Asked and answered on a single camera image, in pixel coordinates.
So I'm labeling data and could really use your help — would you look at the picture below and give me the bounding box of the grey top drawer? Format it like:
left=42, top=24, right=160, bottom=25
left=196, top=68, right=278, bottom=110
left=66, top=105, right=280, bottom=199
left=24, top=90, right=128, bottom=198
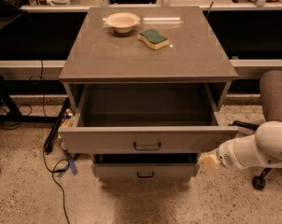
left=59, top=83, right=237, bottom=154

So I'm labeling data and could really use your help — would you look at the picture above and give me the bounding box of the grey drawer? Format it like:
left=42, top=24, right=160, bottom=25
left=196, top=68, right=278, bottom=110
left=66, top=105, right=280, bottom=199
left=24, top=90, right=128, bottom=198
left=59, top=83, right=237, bottom=154
left=92, top=153, right=200, bottom=179

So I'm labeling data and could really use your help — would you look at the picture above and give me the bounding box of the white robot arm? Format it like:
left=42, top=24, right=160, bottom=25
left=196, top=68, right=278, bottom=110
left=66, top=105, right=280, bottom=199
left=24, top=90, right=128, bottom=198
left=199, top=121, right=282, bottom=170

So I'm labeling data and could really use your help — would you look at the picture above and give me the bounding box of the grey lower drawer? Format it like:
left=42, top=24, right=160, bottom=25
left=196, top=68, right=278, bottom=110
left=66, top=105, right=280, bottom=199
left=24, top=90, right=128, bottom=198
left=92, top=153, right=200, bottom=179

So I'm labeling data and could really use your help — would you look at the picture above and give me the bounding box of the grey drawer cabinet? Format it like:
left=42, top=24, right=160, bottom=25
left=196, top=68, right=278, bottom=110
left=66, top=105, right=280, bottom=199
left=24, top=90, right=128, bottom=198
left=58, top=6, right=239, bottom=185

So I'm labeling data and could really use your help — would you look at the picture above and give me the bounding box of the grey office chair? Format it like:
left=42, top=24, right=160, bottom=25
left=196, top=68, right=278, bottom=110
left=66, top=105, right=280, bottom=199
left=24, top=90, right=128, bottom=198
left=231, top=69, right=282, bottom=191

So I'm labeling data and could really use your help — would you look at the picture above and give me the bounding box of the green yellow sponge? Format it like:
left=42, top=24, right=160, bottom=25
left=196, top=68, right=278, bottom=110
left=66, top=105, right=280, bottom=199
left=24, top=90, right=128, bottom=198
left=137, top=29, right=169, bottom=50

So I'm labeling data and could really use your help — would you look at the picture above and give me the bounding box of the blue tape cross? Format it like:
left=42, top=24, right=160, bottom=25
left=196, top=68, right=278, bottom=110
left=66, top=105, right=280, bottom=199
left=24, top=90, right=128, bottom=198
left=57, top=153, right=80, bottom=177

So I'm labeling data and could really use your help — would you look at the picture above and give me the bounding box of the white paper bowl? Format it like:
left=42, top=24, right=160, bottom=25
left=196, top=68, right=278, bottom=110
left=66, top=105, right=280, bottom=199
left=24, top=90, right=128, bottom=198
left=106, top=12, right=140, bottom=34

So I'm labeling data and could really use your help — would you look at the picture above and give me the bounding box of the black power strip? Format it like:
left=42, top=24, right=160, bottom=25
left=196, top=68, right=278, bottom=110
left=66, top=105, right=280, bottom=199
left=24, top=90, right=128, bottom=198
left=43, top=98, right=70, bottom=153

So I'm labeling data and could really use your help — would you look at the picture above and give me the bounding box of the black table stand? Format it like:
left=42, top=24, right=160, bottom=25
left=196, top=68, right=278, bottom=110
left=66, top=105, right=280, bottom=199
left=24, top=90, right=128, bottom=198
left=0, top=76, right=57, bottom=123

